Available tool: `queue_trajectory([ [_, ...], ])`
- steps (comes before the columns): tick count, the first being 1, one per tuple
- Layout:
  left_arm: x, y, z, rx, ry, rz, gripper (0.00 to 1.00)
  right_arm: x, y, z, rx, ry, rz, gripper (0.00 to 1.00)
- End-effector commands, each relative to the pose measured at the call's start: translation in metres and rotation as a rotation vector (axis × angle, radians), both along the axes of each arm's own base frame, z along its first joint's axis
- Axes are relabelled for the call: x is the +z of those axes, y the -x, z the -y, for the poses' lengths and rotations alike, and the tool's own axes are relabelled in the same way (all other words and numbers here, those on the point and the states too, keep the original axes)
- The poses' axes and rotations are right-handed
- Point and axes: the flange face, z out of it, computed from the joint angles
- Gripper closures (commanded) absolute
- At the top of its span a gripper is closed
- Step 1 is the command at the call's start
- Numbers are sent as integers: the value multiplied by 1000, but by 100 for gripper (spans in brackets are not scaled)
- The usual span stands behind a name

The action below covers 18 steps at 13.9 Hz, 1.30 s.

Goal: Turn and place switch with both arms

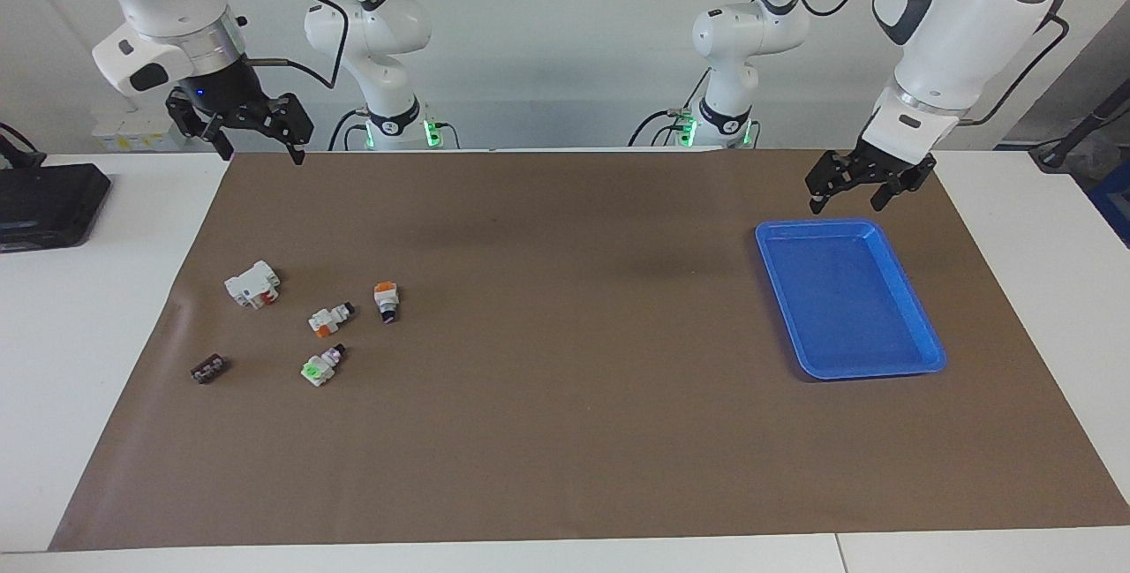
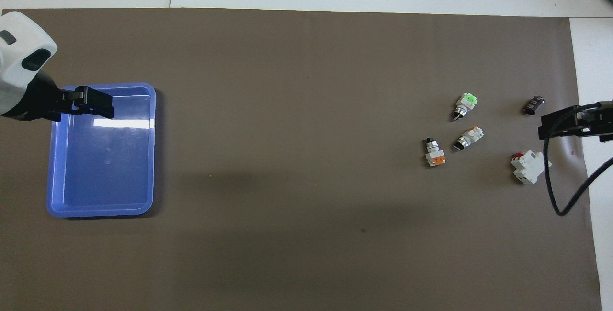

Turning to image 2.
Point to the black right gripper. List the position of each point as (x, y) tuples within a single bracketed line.
[(598, 121)]

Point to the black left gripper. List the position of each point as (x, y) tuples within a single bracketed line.
[(40, 100)]

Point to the orange push button switch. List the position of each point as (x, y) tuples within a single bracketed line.
[(435, 155)]

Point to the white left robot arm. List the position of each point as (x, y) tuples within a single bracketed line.
[(19, 47)]

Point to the small dark terminal block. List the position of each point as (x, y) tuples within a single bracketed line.
[(534, 105)]

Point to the white red circuit breaker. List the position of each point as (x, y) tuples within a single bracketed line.
[(530, 167)]

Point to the blue plastic tray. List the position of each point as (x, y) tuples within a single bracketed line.
[(107, 157)]

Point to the brown table mat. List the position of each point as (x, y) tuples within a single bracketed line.
[(306, 181)]

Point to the green block selector switch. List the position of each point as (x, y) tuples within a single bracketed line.
[(465, 104)]

